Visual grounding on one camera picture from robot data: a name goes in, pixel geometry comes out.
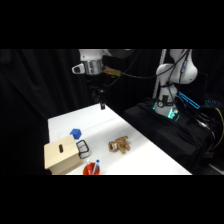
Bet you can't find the plush tiger toy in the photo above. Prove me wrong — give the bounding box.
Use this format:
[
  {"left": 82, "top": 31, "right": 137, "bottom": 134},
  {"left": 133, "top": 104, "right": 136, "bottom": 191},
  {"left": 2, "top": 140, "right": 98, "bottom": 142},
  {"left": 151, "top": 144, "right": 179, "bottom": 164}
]
[{"left": 107, "top": 135, "right": 131, "bottom": 155}]

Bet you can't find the orange cup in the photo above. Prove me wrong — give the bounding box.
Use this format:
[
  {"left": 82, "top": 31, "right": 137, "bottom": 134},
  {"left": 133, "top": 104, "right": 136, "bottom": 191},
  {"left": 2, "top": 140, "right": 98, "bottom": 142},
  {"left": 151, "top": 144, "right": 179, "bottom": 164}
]
[{"left": 82, "top": 163, "right": 101, "bottom": 176}]

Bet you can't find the red and white marker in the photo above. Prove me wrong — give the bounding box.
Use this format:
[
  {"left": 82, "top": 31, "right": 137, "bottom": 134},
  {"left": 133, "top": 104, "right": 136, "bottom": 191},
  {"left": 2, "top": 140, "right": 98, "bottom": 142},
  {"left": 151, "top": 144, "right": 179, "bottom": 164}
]
[{"left": 86, "top": 158, "right": 93, "bottom": 175}]

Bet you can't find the yellow cable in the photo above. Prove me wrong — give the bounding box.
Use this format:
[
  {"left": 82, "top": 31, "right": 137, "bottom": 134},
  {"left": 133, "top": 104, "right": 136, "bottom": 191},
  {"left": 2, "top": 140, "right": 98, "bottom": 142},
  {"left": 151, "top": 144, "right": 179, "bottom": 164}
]
[{"left": 213, "top": 107, "right": 224, "bottom": 150}]

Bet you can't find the blue marker pen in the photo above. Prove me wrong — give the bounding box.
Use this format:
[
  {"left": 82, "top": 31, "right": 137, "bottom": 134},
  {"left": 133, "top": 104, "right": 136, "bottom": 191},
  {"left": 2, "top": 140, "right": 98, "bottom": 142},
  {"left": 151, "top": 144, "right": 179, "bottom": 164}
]
[{"left": 92, "top": 159, "right": 101, "bottom": 176}]

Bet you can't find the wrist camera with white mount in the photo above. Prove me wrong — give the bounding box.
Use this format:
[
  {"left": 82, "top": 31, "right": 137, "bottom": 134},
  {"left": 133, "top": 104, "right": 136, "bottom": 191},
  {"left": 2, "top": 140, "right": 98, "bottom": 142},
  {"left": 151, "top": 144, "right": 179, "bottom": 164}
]
[{"left": 71, "top": 59, "right": 122, "bottom": 78}]

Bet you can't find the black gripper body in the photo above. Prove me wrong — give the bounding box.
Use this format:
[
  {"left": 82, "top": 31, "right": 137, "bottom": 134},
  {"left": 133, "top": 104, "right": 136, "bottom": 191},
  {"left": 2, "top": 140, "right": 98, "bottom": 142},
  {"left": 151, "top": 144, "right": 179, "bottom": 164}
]
[{"left": 86, "top": 73, "right": 107, "bottom": 104}]

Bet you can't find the wooden box with slot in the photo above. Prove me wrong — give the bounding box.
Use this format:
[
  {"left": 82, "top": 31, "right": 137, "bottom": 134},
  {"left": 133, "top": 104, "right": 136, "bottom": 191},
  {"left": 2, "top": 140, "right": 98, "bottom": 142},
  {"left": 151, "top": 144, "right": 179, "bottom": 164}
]
[{"left": 43, "top": 134, "right": 83, "bottom": 176}]

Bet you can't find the blue cube block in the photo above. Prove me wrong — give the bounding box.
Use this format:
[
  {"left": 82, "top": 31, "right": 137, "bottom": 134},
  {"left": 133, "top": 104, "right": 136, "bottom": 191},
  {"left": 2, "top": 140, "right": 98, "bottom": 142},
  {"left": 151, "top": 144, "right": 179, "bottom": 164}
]
[{"left": 69, "top": 128, "right": 83, "bottom": 140}]

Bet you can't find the black wire basket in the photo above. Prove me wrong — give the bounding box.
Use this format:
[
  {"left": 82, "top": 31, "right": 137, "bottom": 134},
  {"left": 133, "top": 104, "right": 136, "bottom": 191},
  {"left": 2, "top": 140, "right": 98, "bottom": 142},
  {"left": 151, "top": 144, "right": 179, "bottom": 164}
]
[{"left": 75, "top": 139, "right": 92, "bottom": 159}]

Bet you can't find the black robot stand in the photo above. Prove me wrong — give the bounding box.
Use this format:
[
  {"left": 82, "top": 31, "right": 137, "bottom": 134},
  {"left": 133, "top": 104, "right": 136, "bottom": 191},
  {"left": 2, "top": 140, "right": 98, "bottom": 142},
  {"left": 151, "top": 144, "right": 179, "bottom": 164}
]
[{"left": 123, "top": 98, "right": 224, "bottom": 176}]

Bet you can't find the blue lit device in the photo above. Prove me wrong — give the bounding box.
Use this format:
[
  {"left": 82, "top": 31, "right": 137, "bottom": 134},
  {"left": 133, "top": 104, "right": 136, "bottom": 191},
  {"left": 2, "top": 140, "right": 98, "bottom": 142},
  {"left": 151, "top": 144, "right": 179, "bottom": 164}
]
[{"left": 176, "top": 91, "right": 202, "bottom": 110}]

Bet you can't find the black curtain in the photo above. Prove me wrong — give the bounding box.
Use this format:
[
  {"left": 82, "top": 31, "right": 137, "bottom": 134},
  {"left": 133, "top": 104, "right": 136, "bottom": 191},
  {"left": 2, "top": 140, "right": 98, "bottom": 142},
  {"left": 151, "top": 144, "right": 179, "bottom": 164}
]
[{"left": 0, "top": 49, "right": 224, "bottom": 176}]

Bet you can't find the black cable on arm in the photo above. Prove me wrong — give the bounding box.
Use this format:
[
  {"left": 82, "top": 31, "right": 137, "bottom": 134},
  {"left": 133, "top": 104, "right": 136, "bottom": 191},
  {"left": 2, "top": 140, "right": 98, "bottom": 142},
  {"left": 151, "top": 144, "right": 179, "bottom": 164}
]
[{"left": 103, "top": 49, "right": 192, "bottom": 88}]

